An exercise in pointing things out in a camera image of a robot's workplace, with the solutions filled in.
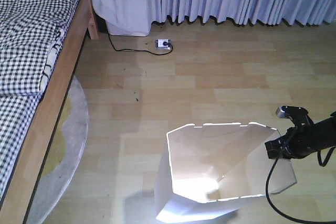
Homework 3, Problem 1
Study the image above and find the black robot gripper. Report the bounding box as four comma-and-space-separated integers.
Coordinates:
264, 115, 320, 159

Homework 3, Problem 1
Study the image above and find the white plastic trash bin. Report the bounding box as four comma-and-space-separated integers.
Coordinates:
154, 122, 297, 223

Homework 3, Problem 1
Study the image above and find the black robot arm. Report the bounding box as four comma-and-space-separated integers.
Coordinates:
265, 106, 335, 159

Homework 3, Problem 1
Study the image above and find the floor power outlet box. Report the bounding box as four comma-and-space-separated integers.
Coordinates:
155, 39, 173, 50

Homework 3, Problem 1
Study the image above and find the grey round rug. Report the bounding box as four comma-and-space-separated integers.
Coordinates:
26, 77, 89, 223

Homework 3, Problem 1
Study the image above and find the white sheer curtain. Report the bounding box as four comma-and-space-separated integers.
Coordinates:
92, 0, 158, 37

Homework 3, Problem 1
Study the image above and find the black white checkered bedding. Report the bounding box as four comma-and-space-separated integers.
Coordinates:
1, 0, 79, 195

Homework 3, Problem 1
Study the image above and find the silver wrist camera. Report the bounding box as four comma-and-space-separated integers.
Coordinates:
276, 105, 309, 119

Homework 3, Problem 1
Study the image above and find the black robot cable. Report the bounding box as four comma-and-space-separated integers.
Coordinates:
265, 153, 316, 224

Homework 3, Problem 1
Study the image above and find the black floor power cord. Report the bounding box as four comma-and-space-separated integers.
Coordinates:
106, 31, 174, 56

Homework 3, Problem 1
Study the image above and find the wooden bed frame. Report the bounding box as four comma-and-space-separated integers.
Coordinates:
1, 0, 99, 223

